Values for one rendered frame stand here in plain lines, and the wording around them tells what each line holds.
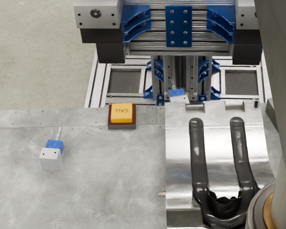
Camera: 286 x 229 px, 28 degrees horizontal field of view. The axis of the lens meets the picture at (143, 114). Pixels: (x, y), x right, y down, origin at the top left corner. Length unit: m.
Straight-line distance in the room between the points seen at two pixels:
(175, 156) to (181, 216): 0.19
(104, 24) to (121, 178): 0.52
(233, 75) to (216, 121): 1.11
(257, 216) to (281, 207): 0.05
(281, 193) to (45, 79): 2.52
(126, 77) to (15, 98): 0.62
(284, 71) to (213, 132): 1.23
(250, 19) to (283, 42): 1.47
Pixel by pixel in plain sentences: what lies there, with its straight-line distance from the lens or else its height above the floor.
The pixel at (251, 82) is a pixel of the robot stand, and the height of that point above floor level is 0.21.
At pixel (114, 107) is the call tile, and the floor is 0.84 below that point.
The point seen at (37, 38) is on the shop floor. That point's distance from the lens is 3.25.
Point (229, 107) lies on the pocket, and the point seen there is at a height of 0.87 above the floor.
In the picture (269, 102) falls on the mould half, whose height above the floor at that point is 0.85.
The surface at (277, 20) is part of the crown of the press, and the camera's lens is 0.31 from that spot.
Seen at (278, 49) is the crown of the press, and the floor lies 1.84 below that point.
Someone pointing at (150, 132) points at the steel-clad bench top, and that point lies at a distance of 1.62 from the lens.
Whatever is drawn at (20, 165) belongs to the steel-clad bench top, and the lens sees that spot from 1.61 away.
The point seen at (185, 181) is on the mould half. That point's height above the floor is 0.92.
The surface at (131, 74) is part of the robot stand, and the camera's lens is 2.64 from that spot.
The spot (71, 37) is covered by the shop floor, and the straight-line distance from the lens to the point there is 3.21.
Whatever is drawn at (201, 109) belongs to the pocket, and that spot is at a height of 0.86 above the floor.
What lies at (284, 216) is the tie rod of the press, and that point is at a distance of 0.56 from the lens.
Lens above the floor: 2.04
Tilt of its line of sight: 48 degrees down
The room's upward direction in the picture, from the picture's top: 5 degrees counter-clockwise
